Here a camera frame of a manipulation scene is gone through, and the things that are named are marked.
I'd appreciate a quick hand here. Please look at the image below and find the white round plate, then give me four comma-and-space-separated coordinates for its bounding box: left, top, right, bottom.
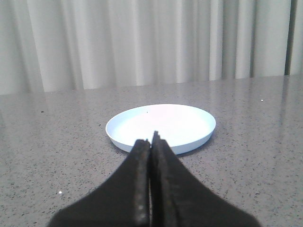
106, 104, 216, 155

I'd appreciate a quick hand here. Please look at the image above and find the white pleated curtain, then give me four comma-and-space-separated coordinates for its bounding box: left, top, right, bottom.
0, 0, 303, 95

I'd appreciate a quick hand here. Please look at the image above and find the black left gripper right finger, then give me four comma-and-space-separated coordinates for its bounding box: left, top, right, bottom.
150, 131, 260, 227

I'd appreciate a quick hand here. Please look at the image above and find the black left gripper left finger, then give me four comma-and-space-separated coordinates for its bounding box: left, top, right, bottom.
48, 140, 150, 227

